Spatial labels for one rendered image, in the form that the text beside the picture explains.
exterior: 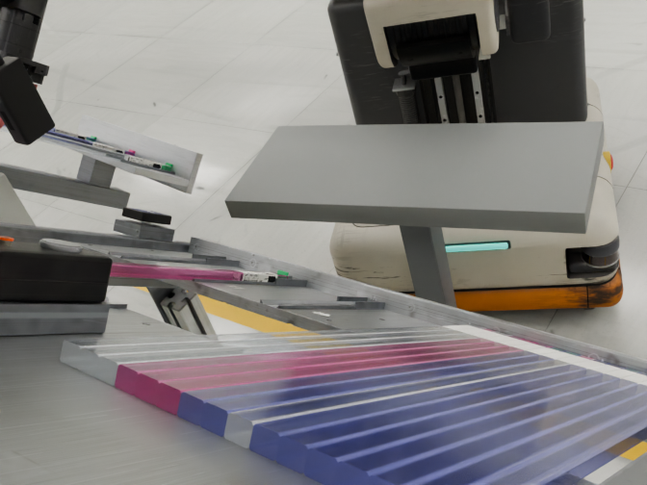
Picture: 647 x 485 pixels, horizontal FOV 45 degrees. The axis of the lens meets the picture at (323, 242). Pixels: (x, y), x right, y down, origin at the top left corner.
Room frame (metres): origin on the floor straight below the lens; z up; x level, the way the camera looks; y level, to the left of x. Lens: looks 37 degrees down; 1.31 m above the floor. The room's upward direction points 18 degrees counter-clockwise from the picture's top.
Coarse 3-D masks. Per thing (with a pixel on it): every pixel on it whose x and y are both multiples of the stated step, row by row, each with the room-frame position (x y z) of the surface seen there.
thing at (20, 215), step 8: (0, 176) 1.02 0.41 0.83; (0, 184) 1.02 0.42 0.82; (8, 184) 1.03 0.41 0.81; (0, 192) 1.02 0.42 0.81; (8, 192) 1.02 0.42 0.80; (0, 200) 1.01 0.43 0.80; (8, 200) 1.02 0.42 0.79; (16, 200) 1.02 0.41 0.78; (0, 208) 1.01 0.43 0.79; (8, 208) 1.02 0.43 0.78; (16, 208) 1.02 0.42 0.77; (24, 208) 1.03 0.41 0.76; (0, 216) 1.01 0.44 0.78; (8, 216) 1.01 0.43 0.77; (16, 216) 1.02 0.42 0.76; (24, 216) 1.02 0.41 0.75; (24, 224) 1.02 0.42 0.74; (32, 224) 1.03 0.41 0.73
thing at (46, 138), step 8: (48, 136) 0.99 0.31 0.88; (56, 144) 0.99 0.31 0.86; (64, 144) 1.00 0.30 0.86; (72, 144) 1.00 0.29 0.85; (80, 144) 1.01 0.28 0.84; (88, 144) 1.02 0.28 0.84; (88, 152) 1.01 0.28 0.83; (96, 152) 1.02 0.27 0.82; (104, 152) 1.02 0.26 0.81; (112, 152) 1.03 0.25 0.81; (128, 160) 1.04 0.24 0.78; (168, 168) 1.07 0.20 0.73
